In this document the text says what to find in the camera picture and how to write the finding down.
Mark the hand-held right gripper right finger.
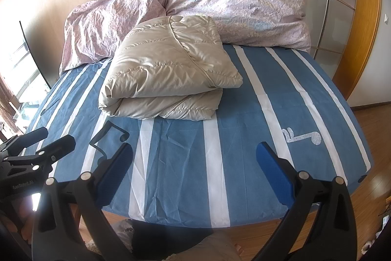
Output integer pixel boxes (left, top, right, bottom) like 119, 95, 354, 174
253, 142, 358, 261

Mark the blue striped bed sheet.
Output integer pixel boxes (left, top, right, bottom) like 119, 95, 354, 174
21, 44, 375, 228

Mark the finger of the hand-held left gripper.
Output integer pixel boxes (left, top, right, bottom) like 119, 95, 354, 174
4, 135, 76, 176
0, 127, 49, 158

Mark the beige down jacket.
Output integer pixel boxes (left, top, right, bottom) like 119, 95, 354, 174
98, 15, 244, 121

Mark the frosted glass door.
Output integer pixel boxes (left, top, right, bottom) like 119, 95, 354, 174
301, 0, 358, 78

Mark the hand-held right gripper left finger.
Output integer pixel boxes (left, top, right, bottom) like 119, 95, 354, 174
29, 143, 135, 261

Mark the black flat screen television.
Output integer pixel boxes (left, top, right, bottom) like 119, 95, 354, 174
0, 20, 52, 124

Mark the pink floral quilt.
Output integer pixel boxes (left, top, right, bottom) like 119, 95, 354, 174
59, 0, 312, 73

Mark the person's beige fleece coat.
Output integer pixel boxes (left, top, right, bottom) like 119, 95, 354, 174
171, 232, 242, 261

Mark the person's left hand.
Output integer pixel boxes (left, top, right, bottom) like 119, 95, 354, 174
17, 197, 40, 237

